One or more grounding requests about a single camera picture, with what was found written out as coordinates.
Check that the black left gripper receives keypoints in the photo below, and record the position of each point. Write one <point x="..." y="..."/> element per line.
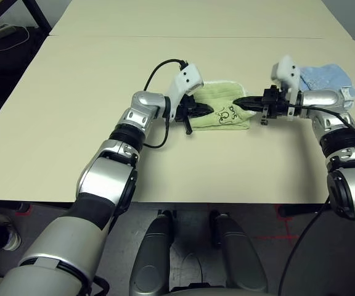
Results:
<point x="185" y="109"/>

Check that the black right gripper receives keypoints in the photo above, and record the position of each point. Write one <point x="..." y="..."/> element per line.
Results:
<point x="276" y="105"/>

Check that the green towel with white trim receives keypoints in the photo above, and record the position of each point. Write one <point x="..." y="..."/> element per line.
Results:
<point x="223" y="92"/>

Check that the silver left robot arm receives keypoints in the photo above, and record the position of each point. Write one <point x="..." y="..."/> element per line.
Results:
<point x="109" y="179"/>

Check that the folded light blue towel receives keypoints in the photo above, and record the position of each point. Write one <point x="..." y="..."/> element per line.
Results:
<point x="325" y="77"/>

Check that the red floor tape cross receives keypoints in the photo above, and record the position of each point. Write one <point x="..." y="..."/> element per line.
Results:
<point x="288" y="237"/>

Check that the grey right robot leg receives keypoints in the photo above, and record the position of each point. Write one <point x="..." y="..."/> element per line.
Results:
<point x="242" y="259"/>

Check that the grey power adapter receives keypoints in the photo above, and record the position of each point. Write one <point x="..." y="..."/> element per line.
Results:
<point x="3" y="31"/>

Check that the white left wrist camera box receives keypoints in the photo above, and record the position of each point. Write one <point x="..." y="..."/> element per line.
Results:
<point x="186" y="78"/>

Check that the side table with black frame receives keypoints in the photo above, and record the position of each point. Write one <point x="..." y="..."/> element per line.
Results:
<point x="40" y="17"/>

